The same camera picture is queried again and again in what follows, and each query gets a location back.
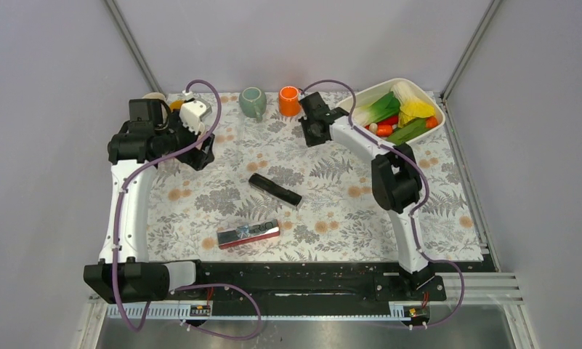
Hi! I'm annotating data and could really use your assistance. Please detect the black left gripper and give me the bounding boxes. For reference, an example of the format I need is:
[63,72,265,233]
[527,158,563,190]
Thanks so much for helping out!
[156,109,215,169]

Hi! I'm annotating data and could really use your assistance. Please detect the large orange mug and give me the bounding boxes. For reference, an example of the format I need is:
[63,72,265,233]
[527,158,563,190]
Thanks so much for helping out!
[278,86,302,117]

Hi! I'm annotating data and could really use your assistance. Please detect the cream ceramic mug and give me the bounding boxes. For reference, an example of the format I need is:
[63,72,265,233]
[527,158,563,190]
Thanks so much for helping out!
[142,92,166,103]

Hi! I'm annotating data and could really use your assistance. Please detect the green ceramic mug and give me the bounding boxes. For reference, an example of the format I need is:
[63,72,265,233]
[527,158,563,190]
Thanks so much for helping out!
[238,87,267,122]

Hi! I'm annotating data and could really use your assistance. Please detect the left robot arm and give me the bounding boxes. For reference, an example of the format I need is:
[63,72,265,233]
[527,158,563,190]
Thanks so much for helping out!
[84,97,215,304]

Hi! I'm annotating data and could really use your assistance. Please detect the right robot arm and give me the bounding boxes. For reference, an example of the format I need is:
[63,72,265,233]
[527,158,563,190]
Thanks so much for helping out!
[299,92,435,300]

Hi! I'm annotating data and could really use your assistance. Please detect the orange toy carrot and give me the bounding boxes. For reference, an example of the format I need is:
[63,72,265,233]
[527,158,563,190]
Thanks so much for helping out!
[365,115,440,137]

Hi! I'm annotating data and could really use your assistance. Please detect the white plastic basin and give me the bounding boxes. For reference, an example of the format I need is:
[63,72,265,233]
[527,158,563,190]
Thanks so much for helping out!
[337,78,447,145]

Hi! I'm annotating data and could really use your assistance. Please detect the black rectangular box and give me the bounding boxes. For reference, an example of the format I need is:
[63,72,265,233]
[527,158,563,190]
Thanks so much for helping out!
[248,173,303,209]

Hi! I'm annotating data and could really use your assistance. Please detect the yellow toy cabbage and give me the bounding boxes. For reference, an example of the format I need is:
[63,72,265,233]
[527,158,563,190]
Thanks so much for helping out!
[390,81,435,127]

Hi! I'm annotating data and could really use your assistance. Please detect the floral tablecloth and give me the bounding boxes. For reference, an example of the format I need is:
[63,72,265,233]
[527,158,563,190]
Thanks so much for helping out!
[123,91,484,263]

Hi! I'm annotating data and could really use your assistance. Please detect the silver red stapler box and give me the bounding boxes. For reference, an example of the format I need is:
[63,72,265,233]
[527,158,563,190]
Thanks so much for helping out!
[217,219,280,249]

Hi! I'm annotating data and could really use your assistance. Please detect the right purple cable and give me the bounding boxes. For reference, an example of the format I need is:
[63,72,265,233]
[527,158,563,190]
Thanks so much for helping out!
[300,79,466,331]

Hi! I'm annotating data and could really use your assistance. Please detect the purple cable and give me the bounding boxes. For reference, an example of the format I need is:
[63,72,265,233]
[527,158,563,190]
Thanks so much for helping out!
[300,79,466,331]
[111,79,264,342]

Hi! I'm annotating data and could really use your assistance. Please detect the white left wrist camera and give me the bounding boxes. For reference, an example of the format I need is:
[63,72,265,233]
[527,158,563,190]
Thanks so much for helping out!
[179,92,212,135]

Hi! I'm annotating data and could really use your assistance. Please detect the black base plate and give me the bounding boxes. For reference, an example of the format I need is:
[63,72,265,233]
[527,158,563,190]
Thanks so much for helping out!
[164,261,447,316]

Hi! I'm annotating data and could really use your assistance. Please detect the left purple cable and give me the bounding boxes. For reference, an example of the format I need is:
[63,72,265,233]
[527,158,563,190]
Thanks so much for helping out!
[111,79,264,342]

